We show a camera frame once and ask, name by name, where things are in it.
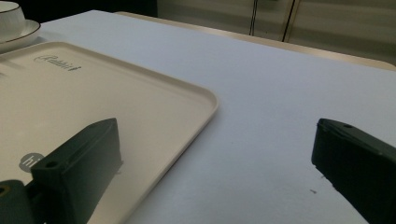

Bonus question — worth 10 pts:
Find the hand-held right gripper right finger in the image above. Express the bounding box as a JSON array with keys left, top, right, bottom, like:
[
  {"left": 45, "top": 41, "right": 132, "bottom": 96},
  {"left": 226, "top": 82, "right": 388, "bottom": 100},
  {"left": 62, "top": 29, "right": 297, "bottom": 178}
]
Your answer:
[{"left": 311, "top": 118, "right": 396, "bottom": 224}]

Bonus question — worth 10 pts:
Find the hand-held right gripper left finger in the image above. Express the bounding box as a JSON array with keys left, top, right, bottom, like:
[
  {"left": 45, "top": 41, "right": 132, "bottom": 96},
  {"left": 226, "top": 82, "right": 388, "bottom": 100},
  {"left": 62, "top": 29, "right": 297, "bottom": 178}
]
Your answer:
[{"left": 30, "top": 118, "right": 123, "bottom": 224}]

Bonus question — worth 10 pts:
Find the beige plastic tray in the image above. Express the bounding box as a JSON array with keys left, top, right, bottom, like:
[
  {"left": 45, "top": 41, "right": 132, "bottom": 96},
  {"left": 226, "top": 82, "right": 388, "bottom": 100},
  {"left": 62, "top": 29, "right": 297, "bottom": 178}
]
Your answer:
[{"left": 0, "top": 41, "right": 219, "bottom": 224}]

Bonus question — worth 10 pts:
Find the white tablecloth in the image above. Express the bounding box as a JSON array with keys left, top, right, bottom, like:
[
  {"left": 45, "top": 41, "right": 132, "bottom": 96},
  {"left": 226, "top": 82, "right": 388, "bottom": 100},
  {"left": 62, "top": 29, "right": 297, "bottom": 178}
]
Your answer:
[{"left": 31, "top": 9, "right": 396, "bottom": 224}]

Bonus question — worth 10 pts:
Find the white saucer with dark rim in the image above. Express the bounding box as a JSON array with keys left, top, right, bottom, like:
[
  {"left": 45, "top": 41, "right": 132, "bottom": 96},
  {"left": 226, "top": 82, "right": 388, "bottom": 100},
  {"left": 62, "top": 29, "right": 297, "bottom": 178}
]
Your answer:
[{"left": 0, "top": 19, "right": 42, "bottom": 54}]

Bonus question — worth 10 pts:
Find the black metal stand pole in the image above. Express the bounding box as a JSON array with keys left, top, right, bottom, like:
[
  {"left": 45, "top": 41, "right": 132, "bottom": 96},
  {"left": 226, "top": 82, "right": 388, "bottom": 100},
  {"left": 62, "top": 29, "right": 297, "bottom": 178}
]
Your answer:
[
  {"left": 248, "top": 0, "right": 259, "bottom": 36},
  {"left": 281, "top": 0, "right": 296, "bottom": 43}
]

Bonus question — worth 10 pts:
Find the white cup with dark rim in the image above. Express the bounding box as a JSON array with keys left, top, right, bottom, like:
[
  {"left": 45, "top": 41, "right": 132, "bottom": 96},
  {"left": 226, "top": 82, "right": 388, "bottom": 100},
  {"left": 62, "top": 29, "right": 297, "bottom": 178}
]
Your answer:
[{"left": 0, "top": 1, "right": 26, "bottom": 37}]

